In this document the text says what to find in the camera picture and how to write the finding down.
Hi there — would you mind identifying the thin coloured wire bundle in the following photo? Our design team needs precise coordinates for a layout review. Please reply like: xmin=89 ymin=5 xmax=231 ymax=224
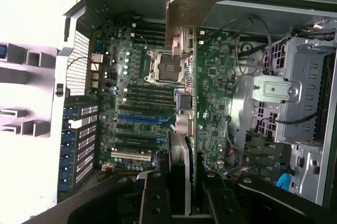
xmin=222 ymin=152 xmax=260 ymax=180

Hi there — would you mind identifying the perforated metal slot cover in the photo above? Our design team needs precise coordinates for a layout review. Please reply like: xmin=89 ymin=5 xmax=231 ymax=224
xmin=76 ymin=139 xmax=96 ymax=154
xmin=75 ymin=166 xmax=95 ymax=184
xmin=80 ymin=104 xmax=99 ymax=116
xmin=76 ymin=152 xmax=95 ymax=168
xmin=77 ymin=125 xmax=97 ymax=141

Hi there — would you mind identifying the black RAM slot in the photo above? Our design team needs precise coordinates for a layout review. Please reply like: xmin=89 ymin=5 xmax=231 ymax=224
xmin=133 ymin=40 xmax=166 ymax=46
xmin=127 ymin=84 xmax=174 ymax=91
xmin=132 ymin=22 xmax=166 ymax=28
xmin=132 ymin=28 xmax=166 ymax=34
xmin=125 ymin=94 xmax=175 ymax=100
xmin=125 ymin=99 xmax=175 ymax=105
xmin=126 ymin=90 xmax=174 ymax=95
xmin=133 ymin=34 xmax=166 ymax=40

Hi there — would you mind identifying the black sleeved wire bundle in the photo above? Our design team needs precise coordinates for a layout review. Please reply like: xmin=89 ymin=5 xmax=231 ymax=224
xmin=291 ymin=23 xmax=337 ymax=42

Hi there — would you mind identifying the thin black wire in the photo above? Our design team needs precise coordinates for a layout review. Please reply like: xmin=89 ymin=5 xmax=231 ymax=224
xmin=256 ymin=116 xmax=319 ymax=130

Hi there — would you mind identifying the silver metal disk bay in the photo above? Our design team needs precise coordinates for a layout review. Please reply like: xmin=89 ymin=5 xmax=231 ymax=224
xmin=252 ymin=36 xmax=331 ymax=146

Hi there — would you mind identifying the silver metal mounting bracket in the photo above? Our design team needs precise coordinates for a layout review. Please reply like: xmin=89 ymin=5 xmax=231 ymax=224
xmin=252 ymin=74 xmax=303 ymax=103

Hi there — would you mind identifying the long black expansion slot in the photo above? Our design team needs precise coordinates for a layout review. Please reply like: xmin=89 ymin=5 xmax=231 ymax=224
xmin=115 ymin=134 xmax=159 ymax=143
xmin=118 ymin=106 xmax=162 ymax=114

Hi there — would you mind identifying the silver rear port block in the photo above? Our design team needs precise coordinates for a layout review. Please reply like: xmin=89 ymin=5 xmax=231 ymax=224
xmin=90 ymin=53 xmax=104 ymax=64

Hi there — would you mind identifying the white expansion slot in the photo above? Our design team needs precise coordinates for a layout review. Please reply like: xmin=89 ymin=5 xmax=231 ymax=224
xmin=110 ymin=151 xmax=153 ymax=163

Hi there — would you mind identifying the green motherboard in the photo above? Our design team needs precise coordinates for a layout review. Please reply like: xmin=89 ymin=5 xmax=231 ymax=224
xmin=91 ymin=20 xmax=241 ymax=180

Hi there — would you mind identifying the silver open PC case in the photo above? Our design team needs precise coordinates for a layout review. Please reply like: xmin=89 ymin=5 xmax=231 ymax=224
xmin=51 ymin=0 xmax=337 ymax=209

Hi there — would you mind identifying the CPU socket with metal frame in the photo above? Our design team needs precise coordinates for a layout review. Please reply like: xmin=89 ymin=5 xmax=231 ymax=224
xmin=144 ymin=48 xmax=188 ymax=85

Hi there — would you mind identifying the grey wire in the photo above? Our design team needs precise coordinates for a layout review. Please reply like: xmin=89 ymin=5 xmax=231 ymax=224
xmin=225 ymin=14 xmax=274 ymax=76

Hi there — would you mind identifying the blue expansion slot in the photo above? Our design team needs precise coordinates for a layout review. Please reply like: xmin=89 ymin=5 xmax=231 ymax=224
xmin=117 ymin=114 xmax=162 ymax=125

